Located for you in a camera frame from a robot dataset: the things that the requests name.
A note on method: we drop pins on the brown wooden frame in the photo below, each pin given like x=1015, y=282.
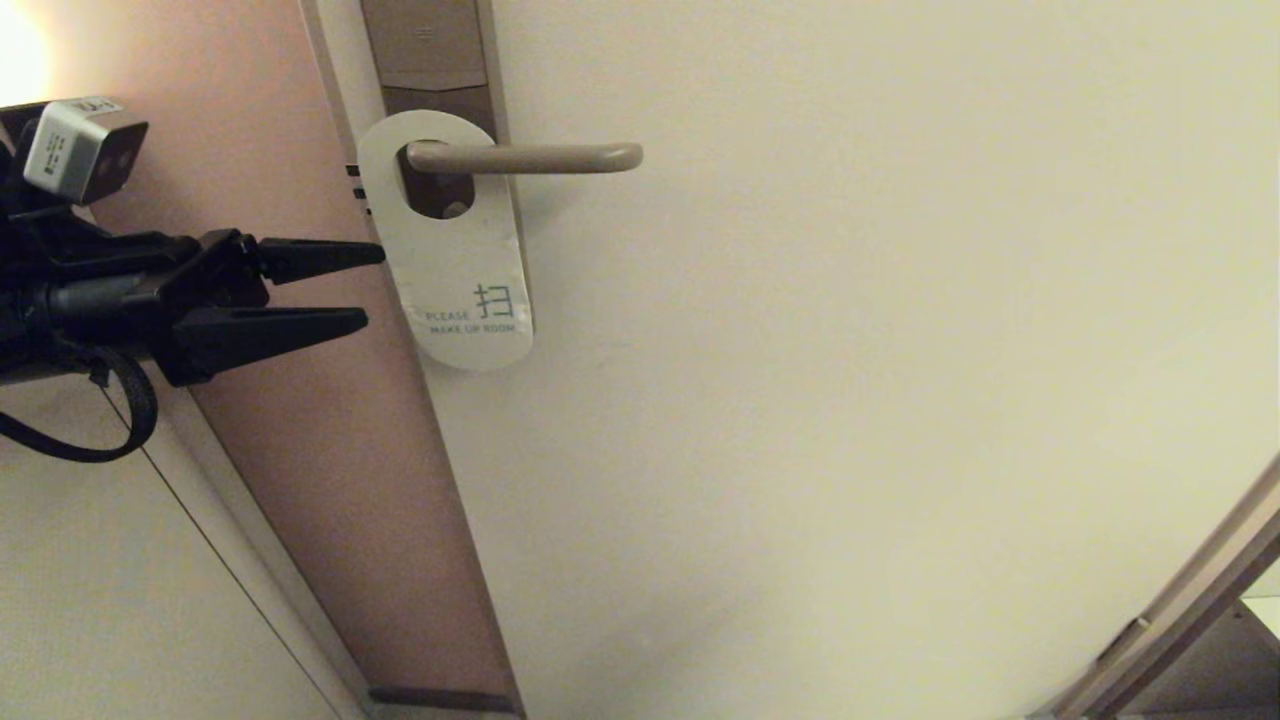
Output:
x=1180, y=610

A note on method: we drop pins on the white shelf board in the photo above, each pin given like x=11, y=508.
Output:
x=1265, y=615

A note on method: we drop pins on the black left camera bracket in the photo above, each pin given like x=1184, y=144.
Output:
x=30, y=215

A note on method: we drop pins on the small dark hinge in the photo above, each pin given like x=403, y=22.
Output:
x=1122, y=640

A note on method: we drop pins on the pink-brown door frame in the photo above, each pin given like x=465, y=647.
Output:
x=330, y=480

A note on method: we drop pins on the metal door latch plate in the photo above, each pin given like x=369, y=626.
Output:
x=352, y=190

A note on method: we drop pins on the bronze door lock plate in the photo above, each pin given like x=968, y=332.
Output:
x=425, y=40

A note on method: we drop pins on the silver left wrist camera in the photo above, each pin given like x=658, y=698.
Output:
x=75, y=150

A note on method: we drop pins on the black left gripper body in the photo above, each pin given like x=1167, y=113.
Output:
x=215, y=275

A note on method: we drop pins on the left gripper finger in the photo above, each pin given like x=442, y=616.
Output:
x=260, y=335
x=310, y=258

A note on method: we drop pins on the blue and white door hanger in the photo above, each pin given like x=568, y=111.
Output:
x=450, y=260

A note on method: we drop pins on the cream door panel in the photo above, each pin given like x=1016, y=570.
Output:
x=850, y=350

